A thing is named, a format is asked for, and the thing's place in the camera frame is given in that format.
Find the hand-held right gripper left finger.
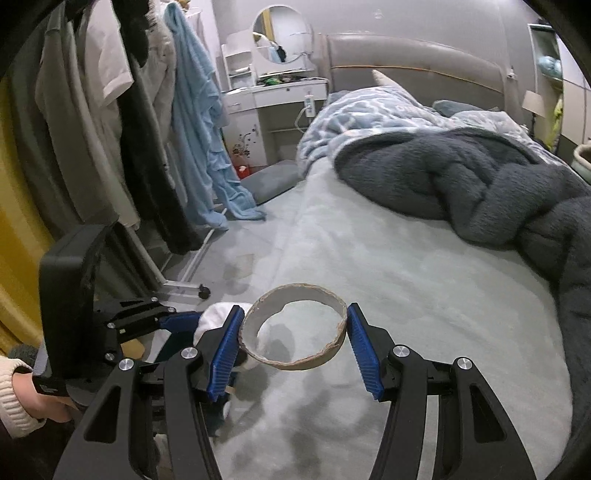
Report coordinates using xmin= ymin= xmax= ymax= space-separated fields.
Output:
xmin=53 ymin=307 xmax=245 ymax=480

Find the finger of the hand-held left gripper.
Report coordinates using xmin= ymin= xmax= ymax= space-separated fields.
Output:
xmin=105 ymin=318 xmax=163 ymax=365
xmin=95 ymin=298 xmax=204 ymax=334

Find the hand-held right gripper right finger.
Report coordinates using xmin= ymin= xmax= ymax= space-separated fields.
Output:
xmin=346 ymin=303 xmax=536 ymax=480

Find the white cloth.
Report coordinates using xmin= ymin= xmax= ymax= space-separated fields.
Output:
xmin=193 ymin=301 xmax=259 ymax=370

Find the cardboard tape ring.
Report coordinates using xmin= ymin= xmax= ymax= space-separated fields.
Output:
xmin=238 ymin=284 xmax=348 ymax=372

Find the person's left hand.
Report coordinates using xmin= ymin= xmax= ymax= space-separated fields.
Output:
xmin=11 ymin=373 xmax=81 ymax=423

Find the white clothes rack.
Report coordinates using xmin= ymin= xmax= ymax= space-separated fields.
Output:
xmin=157 ymin=203 xmax=218 ymax=305

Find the yellow curtain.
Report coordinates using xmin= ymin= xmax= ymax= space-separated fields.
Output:
xmin=0 ymin=78 xmax=56 ymax=356

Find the grey hanging garment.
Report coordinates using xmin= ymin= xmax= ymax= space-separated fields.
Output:
xmin=7 ymin=9 xmax=88 ymax=241

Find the grey floor cushion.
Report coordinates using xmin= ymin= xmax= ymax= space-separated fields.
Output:
xmin=240 ymin=164 xmax=301 ymax=206

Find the white t-shirt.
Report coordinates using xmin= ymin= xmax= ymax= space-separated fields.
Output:
xmin=37 ymin=0 xmax=141 ymax=229

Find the dark grey fleece blanket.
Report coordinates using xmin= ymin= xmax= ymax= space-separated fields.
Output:
xmin=335 ymin=126 xmax=591 ymax=462

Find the light blue robe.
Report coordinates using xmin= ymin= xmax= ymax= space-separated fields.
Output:
xmin=164 ymin=2 xmax=266 ymax=232

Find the blue patterned quilt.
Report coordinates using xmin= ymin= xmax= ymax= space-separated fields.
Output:
xmin=295 ymin=88 xmax=561 ymax=183

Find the cream fleece garment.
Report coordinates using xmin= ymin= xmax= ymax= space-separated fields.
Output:
xmin=139 ymin=9 xmax=178 ymax=139

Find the white dressing table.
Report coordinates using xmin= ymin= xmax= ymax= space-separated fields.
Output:
xmin=221 ymin=41 xmax=329 ymax=169

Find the teal pillow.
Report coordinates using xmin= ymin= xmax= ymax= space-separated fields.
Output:
xmin=431 ymin=100 xmax=485 ymax=118

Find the beige pillow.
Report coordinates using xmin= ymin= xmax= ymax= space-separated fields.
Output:
xmin=372 ymin=69 xmax=407 ymax=88

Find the green frog vase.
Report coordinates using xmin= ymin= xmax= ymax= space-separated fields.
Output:
xmin=573 ymin=143 xmax=591 ymax=181

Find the grey padded headboard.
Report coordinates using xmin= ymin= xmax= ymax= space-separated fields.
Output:
xmin=321 ymin=32 xmax=515 ymax=125

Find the table lamp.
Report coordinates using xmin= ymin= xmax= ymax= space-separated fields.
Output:
xmin=522 ymin=90 xmax=546 ymax=139

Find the round mirror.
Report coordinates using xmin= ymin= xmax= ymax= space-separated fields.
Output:
xmin=252 ymin=4 xmax=314 ymax=64

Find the white shelf cabinet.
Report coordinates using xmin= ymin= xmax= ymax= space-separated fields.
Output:
xmin=527 ymin=23 xmax=591 ymax=153

